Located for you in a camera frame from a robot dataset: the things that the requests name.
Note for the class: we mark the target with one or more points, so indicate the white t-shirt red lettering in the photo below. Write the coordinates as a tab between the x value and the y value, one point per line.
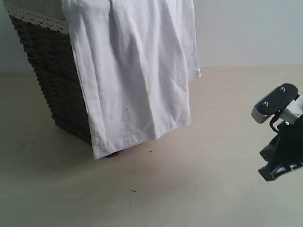
134	59

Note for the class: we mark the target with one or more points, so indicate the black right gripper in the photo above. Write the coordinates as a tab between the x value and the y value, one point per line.
285	149

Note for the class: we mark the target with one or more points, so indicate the brown wicker laundry basket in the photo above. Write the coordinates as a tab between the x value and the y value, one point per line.
50	55

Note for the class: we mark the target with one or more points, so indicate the white lace cloth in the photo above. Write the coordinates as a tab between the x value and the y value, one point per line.
44	13

